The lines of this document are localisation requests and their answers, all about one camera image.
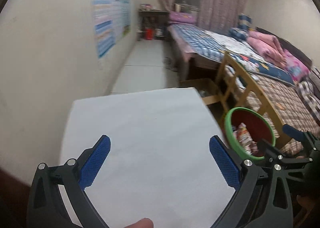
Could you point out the pink floral pillow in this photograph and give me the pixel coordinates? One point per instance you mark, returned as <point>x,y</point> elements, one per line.
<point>295,67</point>

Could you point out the navy cartoon blanket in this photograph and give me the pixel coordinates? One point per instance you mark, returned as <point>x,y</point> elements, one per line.
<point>257,66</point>

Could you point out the blue white plaid pillow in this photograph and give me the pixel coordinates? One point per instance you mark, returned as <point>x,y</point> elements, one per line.
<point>244,22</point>

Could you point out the purple pillow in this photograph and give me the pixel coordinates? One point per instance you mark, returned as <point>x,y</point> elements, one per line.
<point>178,17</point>

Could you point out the pink folded blanket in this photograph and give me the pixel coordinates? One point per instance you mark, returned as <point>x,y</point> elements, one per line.
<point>268,47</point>

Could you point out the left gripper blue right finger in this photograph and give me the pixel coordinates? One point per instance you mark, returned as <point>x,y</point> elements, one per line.
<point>227,166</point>

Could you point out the red bin with green rim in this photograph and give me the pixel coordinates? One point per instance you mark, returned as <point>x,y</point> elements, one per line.
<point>258,129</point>

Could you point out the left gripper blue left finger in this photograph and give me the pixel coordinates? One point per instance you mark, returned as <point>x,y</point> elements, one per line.
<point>91,161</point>

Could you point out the pink strawberry Pocky box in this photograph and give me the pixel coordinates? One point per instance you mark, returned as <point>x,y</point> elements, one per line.
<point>244,138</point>

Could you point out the dark wooden side table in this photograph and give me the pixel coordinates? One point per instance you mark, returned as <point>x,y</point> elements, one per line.
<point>158,20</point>

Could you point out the wooden bed footboard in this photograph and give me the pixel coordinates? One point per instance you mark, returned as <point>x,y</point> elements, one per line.
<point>251,86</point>

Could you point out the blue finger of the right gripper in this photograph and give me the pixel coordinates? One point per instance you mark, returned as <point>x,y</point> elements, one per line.
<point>294,133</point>
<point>269,151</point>

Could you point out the blue plaid bedspread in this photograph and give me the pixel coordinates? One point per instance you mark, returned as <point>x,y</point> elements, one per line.
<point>193,40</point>

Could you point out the person's left hand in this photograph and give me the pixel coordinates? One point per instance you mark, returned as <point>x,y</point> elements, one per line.
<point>143,223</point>

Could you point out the red bucket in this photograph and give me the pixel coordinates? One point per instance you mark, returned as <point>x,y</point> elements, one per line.
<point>149,34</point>

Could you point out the educational wall posters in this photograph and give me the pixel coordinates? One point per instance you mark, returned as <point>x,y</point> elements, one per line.
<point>112,22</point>

